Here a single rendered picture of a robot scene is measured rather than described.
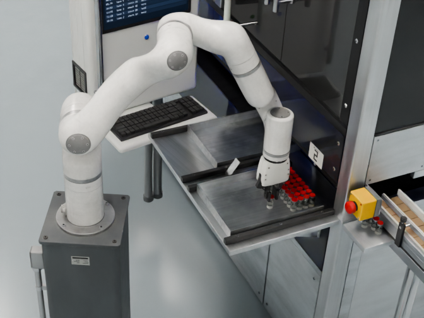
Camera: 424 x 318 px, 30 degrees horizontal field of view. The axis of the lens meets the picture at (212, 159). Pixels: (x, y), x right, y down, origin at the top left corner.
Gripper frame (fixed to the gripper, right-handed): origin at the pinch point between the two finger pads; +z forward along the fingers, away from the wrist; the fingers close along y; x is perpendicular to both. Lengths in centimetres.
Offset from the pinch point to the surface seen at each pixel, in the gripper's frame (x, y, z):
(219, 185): -16.3, 11.0, 5.1
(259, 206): -1.9, 3.1, 5.7
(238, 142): -37.6, -6.9, 5.7
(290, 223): 11.2, -1.3, 4.1
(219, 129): -47.7, -3.9, 5.6
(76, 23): -91, 36, -25
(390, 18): 16, -22, -67
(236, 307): -36, -11, 94
